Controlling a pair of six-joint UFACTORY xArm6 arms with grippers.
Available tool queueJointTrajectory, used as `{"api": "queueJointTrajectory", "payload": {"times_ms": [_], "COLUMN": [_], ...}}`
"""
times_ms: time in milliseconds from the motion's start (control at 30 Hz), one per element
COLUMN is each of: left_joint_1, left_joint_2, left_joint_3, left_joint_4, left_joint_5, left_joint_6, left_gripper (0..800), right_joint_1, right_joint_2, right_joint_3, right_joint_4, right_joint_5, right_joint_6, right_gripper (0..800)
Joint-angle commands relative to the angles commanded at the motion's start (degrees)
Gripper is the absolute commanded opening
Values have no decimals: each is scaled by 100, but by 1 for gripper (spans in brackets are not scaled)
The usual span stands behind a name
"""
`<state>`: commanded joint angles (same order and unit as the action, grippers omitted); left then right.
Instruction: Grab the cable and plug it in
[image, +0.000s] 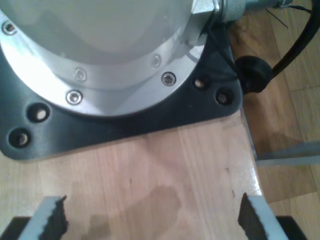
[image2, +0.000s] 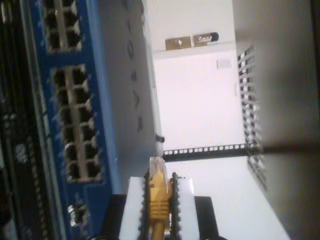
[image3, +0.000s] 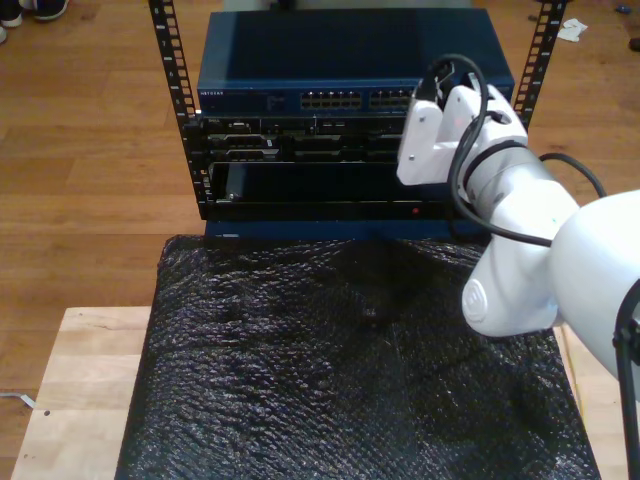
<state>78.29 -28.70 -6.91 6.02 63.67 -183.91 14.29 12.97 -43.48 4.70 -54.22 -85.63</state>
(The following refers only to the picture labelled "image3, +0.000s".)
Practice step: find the black bubble mat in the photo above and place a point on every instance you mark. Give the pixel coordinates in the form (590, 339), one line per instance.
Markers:
(300, 375)

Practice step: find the black equipment rack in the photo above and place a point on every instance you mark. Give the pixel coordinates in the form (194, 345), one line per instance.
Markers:
(170, 60)

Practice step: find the person's dark shoe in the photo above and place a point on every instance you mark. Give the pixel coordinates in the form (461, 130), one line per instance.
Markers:
(11, 15)
(52, 9)

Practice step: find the crumpled white paper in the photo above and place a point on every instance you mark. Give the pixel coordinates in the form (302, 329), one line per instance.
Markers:
(572, 30)

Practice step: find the small blue object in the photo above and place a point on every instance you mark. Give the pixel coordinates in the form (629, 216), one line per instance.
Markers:
(624, 9)

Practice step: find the blue network switch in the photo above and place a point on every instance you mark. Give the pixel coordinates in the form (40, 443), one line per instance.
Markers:
(325, 50)

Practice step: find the small brown object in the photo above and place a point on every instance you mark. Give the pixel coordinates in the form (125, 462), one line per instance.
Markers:
(635, 45)

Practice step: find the black rack server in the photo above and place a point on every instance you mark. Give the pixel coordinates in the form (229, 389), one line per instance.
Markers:
(300, 145)

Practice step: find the low blue rack unit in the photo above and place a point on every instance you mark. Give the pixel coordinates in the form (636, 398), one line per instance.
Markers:
(300, 230)

